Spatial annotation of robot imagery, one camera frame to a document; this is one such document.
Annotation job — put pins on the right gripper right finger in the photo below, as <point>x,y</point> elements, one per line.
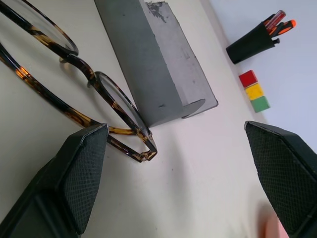
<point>284,173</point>

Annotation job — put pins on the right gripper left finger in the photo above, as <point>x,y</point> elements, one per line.
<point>64,178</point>

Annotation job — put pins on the tortoiseshell glasses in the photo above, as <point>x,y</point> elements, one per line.
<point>83,67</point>

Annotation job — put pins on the pink plate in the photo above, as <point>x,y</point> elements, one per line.
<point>271,225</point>

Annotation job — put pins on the green block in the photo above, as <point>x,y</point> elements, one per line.
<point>260,104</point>

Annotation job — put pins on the yellow block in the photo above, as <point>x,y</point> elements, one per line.
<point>255,92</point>

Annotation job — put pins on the red block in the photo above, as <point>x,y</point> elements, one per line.
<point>248,78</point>

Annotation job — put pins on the black pen holder cup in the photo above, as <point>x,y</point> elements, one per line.
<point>250,44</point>

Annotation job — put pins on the grey glasses case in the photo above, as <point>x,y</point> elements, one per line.
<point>153,62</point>

